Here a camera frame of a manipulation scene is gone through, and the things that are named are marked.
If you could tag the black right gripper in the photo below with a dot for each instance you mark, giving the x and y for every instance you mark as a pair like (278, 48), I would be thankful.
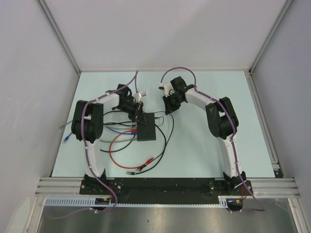
(169, 108)

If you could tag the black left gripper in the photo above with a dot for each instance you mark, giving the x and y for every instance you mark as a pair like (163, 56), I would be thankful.
(138, 114)

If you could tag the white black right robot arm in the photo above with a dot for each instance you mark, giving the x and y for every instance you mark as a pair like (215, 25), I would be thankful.
(222, 123)

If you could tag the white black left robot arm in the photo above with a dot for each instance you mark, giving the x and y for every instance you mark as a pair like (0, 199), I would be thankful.
(88, 121)

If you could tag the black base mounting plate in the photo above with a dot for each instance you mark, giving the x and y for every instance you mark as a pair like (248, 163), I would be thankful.
(212, 186)

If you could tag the black network switch box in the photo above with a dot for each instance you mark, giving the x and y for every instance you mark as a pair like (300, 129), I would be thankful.
(147, 132)

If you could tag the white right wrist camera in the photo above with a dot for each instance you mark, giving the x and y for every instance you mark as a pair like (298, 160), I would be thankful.
(166, 87)

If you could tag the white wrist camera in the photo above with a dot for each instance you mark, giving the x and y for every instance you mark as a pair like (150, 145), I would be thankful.
(139, 95)
(166, 87)

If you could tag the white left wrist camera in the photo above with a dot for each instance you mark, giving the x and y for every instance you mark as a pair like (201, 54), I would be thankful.
(139, 95)

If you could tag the black cable teal boot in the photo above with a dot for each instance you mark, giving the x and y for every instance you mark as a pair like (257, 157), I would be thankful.
(120, 123)

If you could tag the grey slotted cable duct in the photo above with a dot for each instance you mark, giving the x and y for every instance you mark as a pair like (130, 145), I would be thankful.
(200, 202)

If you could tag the right aluminium side rail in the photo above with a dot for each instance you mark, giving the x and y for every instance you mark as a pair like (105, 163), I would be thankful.
(277, 169)

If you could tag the left aluminium corner post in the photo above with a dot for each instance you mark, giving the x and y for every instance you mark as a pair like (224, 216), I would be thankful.
(58, 34)

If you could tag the aluminium corner post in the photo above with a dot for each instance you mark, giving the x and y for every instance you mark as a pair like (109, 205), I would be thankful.
(58, 34)
(285, 9)

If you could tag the aluminium front frame rail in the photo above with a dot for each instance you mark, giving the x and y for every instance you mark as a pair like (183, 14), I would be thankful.
(262, 187)

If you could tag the right aluminium corner post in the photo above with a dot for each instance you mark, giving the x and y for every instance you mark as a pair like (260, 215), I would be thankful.
(285, 9)

